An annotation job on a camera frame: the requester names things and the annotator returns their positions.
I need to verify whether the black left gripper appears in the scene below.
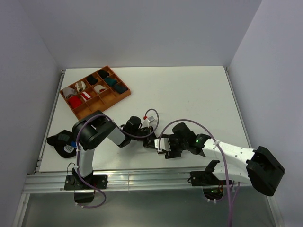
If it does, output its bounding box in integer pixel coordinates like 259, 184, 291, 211
130, 126, 156, 149

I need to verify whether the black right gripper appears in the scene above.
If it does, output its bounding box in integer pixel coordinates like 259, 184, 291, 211
162, 134, 188, 159

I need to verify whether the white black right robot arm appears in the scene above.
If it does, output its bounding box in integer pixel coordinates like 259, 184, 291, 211
155, 122, 285, 196

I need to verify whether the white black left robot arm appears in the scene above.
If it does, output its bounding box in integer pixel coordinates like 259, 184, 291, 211
72, 110, 156, 189

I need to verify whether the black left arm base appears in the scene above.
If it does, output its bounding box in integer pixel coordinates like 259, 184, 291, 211
63, 175, 108, 205

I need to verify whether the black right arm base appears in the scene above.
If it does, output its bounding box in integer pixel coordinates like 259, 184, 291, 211
187, 171, 226, 201

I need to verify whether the dark teal rolled sock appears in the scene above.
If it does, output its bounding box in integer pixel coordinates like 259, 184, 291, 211
113, 84, 127, 94

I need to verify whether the orange wooden divider tray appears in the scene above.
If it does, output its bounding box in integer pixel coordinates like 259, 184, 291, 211
60, 66, 131, 120

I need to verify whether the teal green rolled sock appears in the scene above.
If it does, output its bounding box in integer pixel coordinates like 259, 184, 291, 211
103, 77, 118, 87

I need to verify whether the white red rolled sock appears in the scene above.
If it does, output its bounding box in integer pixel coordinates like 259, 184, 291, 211
93, 85, 107, 94

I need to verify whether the red white striped sock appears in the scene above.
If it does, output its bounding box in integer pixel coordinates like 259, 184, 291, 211
81, 92, 92, 102

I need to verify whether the black patterned sock pile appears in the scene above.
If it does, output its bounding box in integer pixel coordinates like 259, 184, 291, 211
46, 130, 76, 158

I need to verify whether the beige brown rolled sock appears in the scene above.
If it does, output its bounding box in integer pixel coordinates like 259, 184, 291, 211
75, 81, 86, 92

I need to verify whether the grey white rolled sock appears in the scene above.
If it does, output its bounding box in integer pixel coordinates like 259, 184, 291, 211
62, 87, 77, 99

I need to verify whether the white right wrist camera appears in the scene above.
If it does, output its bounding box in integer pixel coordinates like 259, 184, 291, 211
154, 138, 171, 154

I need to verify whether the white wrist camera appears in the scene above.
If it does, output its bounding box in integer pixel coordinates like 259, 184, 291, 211
142, 116, 155, 128
154, 138, 171, 154

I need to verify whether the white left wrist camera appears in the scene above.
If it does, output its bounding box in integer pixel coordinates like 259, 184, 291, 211
142, 116, 155, 128

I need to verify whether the aluminium frame rail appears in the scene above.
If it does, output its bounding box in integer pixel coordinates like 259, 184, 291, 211
22, 166, 272, 193

